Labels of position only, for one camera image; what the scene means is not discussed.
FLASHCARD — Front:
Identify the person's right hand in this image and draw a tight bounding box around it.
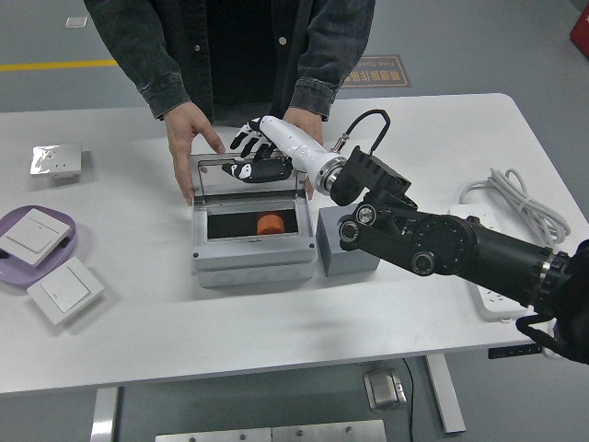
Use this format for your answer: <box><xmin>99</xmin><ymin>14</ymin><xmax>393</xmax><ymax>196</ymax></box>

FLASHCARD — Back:
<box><xmin>164</xmin><ymin>100</ymin><xmax>226</xmax><ymax>206</ymax></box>

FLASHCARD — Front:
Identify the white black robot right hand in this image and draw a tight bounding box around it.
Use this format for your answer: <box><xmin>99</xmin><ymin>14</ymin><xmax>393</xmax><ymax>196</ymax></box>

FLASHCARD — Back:
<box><xmin>221</xmin><ymin>115</ymin><xmax>342</xmax><ymax>185</ymax></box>

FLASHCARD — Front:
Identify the person's left hand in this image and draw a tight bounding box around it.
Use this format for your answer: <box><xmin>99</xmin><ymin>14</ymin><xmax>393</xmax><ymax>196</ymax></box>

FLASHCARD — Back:
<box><xmin>281</xmin><ymin>108</ymin><xmax>325</xmax><ymax>202</ymax></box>

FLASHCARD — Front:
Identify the orange cylinder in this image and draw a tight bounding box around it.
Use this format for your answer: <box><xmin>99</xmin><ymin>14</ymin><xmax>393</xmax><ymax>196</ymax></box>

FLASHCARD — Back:
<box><xmin>256</xmin><ymin>214</ymin><xmax>285</xmax><ymax>236</ymax></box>

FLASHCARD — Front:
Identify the grey electrical box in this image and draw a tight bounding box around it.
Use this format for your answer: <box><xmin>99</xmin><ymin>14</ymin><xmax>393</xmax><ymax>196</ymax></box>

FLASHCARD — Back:
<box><xmin>188</xmin><ymin>151</ymin><xmax>318</xmax><ymax>289</ymax></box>

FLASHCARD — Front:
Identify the grey cube block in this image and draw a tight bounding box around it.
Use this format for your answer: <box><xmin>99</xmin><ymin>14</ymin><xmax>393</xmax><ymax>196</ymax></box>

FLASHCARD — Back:
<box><xmin>316</xmin><ymin>204</ymin><xmax>382</xmax><ymax>277</ymax></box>

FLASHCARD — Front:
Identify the metal floor socket box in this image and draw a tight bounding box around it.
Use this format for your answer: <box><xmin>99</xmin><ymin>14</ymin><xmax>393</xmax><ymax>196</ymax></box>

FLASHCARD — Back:
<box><xmin>363</xmin><ymin>367</ymin><xmax>409</xmax><ymax>411</ymax></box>

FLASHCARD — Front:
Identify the brown floor sign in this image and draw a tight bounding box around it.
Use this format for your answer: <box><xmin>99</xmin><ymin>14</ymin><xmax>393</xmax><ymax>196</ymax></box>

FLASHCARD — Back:
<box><xmin>339</xmin><ymin>54</ymin><xmax>412</xmax><ymax>90</ymax></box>

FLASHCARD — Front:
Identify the person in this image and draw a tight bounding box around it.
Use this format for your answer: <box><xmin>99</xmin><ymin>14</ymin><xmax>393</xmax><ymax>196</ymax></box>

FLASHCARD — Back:
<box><xmin>82</xmin><ymin>0</ymin><xmax>377</xmax><ymax>129</ymax></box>

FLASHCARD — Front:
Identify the yellow floor tape line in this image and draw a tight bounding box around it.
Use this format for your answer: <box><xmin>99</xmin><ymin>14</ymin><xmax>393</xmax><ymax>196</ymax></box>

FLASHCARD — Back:
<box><xmin>0</xmin><ymin>58</ymin><xmax>120</xmax><ymax>74</ymax></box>

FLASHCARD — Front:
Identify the purple tray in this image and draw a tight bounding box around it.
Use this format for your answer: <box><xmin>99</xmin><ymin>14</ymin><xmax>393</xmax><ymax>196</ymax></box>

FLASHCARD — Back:
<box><xmin>0</xmin><ymin>205</ymin><xmax>79</xmax><ymax>289</ymax></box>

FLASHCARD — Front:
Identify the white power strip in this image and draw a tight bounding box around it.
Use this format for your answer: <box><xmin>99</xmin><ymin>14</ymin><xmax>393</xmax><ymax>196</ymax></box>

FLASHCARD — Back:
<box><xmin>448</xmin><ymin>204</ymin><xmax>539</xmax><ymax>322</ymax></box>

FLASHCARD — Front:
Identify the red object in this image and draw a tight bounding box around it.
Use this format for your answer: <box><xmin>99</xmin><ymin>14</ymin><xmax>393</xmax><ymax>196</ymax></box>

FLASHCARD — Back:
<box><xmin>569</xmin><ymin>13</ymin><xmax>589</xmax><ymax>55</ymax></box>

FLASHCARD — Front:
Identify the white table leg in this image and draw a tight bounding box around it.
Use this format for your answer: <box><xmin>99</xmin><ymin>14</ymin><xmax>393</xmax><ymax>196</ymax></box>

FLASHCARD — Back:
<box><xmin>423</xmin><ymin>354</ymin><xmax>467</xmax><ymax>434</ymax></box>
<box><xmin>89</xmin><ymin>386</ymin><xmax>120</xmax><ymax>442</ymax></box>

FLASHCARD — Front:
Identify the black table control panel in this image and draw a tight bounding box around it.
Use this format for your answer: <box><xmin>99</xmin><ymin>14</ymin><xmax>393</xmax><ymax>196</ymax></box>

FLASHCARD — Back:
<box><xmin>488</xmin><ymin>344</ymin><xmax>544</xmax><ymax>359</ymax></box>

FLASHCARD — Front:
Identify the white wall switch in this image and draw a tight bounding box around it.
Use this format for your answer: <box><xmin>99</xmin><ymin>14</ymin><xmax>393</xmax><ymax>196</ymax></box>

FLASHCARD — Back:
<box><xmin>26</xmin><ymin>256</ymin><xmax>106</xmax><ymax>326</ymax></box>
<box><xmin>0</xmin><ymin>207</ymin><xmax>77</xmax><ymax>267</ymax></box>

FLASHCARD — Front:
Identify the thin black floor cable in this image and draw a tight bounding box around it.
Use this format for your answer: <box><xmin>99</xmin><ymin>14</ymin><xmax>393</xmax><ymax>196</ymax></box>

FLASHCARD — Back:
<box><xmin>402</xmin><ymin>357</ymin><xmax>418</xmax><ymax>442</ymax></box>

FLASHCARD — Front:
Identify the grey metal base plate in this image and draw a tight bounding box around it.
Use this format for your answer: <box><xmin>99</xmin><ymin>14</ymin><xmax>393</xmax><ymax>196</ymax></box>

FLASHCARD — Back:
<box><xmin>155</xmin><ymin>419</ymin><xmax>387</xmax><ymax>442</ymax></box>

